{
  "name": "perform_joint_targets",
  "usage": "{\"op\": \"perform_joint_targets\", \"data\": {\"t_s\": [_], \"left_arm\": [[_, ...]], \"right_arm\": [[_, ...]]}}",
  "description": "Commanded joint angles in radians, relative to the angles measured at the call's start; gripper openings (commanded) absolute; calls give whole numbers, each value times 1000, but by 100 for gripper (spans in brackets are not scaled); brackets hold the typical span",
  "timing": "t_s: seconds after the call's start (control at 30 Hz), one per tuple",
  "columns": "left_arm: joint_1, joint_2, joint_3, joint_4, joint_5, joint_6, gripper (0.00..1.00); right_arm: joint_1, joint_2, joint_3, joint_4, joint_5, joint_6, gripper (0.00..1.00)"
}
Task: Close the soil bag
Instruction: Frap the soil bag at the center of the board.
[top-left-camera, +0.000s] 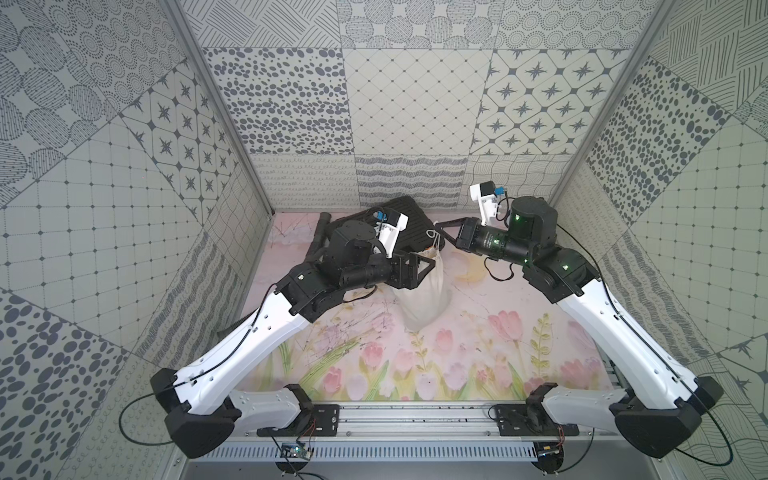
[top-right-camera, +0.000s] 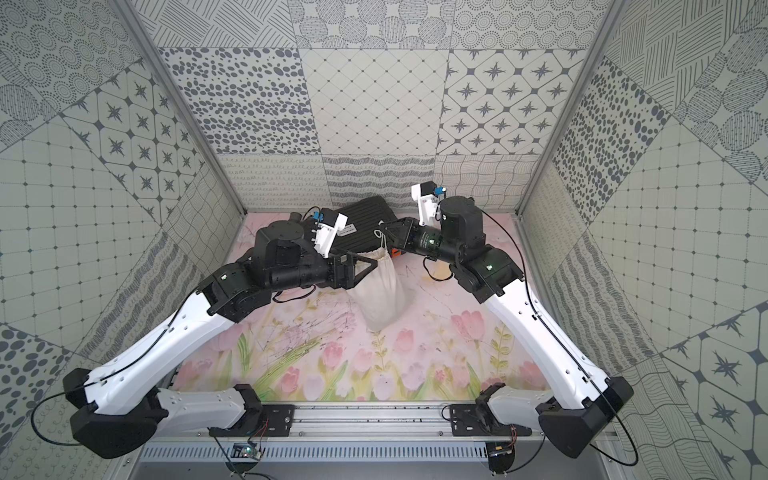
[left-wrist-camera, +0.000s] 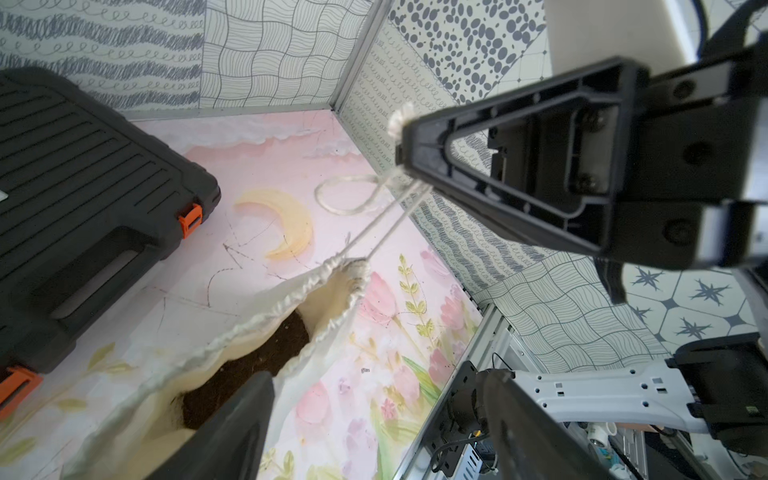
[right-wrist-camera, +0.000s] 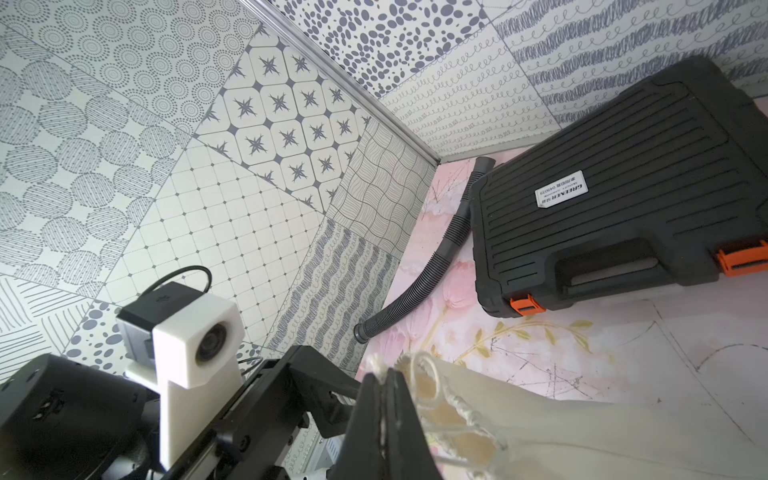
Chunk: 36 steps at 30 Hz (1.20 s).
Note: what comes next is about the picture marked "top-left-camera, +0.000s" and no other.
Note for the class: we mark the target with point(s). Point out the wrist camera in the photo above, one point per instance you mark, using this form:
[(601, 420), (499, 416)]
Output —
[(493, 201), (389, 224)]

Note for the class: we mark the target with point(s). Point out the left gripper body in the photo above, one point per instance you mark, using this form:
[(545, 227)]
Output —
[(405, 270)]

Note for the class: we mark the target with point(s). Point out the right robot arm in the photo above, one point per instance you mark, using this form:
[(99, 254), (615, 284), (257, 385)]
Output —
[(664, 402)]

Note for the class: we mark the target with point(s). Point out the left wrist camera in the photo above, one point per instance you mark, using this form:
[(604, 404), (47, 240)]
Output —
[(389, 224)]

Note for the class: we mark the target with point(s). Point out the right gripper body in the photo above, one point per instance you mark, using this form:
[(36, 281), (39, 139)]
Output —
[(496, 243)]

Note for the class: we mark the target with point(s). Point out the black plastic tool case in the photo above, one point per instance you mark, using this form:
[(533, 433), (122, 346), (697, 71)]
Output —
[(414, 238)]

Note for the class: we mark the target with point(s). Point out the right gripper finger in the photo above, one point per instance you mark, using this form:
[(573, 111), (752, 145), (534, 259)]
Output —
[(458, 222), (450, 235)]

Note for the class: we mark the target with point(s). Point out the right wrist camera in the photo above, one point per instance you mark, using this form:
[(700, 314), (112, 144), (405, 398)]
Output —
[(493, 201)]

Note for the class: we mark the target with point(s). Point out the pink floral table mat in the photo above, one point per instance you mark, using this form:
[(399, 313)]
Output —
[(496, 339)]

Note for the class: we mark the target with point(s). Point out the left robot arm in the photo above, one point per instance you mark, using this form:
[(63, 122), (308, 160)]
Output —
[(203, 405)]

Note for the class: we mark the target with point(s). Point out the aluminium mounting rail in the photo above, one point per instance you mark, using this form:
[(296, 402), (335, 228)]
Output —
[(414, 423)]

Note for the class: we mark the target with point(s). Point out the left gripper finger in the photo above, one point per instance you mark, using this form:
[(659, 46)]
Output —
[(418, 258), (423, 269)]

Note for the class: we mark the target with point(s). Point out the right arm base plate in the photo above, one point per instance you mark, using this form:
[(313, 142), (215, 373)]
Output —
[(518, 419)]

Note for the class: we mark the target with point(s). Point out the white cloth soil bag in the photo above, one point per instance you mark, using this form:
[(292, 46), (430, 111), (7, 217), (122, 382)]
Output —
[(423, 305)]

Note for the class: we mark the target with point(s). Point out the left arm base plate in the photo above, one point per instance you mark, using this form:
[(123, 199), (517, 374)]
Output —
[(321, 421)]

